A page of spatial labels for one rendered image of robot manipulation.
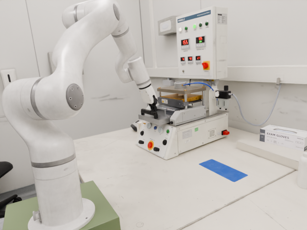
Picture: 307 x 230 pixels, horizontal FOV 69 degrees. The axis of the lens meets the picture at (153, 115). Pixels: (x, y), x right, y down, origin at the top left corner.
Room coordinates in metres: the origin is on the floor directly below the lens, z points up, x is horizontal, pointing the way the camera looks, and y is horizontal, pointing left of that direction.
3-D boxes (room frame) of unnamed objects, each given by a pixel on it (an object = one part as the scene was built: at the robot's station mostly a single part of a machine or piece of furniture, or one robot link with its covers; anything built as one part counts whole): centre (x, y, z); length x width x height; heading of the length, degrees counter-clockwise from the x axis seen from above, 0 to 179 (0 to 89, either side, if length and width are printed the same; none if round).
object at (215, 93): (1.33, -0.42, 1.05); 0.15 x 0.05 x 0.15; 34
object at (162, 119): (1.37, -0.09, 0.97); 0.30 x 0.22 x 0.08; 124
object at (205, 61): (1.54, -0.33, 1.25); 0.33 x 0.16 x 0.64; 34
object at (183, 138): (1.42, -0.19, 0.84); 0.53 x 0.37 x 0.17; 124
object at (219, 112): (1.46, -0.21, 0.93); 0.46 x 0.35 x 0.01; 124
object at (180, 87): (1.44, -0.22, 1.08); 0.31 x 0.24 x 0.13; 34
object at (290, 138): (1.16, -0.72, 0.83); 0.23 x 0.12 x 0.07; 37
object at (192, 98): (1.43, -0.19, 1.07); 0.22 x 0.17 x 0.10; 34
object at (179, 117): (1.28, -0.20, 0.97); 0.26 x 0.05 x 0.07; 124
